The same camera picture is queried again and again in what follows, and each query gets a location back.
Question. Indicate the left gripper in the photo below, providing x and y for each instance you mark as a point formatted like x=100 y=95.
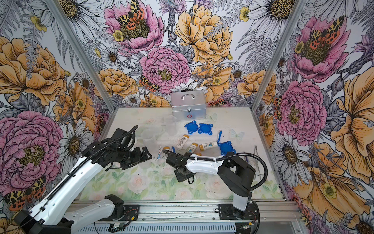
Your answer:
x=137 y=159

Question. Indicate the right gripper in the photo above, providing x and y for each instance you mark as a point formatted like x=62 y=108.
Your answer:
x=179 y=178

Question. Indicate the blue lid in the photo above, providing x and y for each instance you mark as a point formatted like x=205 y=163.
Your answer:
x=192 y=127
x=226 y=147
x=205 y=128

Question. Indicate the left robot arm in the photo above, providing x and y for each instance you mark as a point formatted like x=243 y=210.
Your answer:
x=50 y=216

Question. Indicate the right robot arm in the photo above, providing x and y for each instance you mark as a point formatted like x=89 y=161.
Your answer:
x=236 y=173

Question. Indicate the white bottle teal label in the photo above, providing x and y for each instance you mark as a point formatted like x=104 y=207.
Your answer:
x=192 y=148

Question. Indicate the small toothpaste tube left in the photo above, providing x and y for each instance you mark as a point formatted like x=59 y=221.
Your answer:
x=159 y=154

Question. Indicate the white bottle lying sideways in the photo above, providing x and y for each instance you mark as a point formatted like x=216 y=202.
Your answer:
x=206 y=146

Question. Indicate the white bottle back label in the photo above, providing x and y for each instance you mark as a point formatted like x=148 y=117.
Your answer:
x=182 y=142

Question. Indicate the blue toothbrush near lid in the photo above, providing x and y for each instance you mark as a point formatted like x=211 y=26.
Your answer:
x=219 y=136

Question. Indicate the silver metal first-aid case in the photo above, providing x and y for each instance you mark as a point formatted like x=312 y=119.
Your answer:
x=188 y=105

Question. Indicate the clear packet right edge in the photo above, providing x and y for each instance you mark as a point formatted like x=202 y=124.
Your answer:
x=255 y=164

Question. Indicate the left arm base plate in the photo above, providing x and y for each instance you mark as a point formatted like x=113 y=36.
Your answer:
x=127 y=213

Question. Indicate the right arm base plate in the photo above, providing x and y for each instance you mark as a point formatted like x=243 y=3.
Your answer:
x=228 y=212

